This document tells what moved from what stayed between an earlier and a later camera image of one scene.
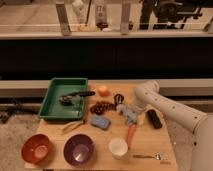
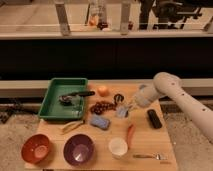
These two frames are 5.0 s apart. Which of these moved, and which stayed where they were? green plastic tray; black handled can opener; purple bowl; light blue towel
Moved: light blue towel
Stayed: green plastic tray; black handled can opener; purple bowl
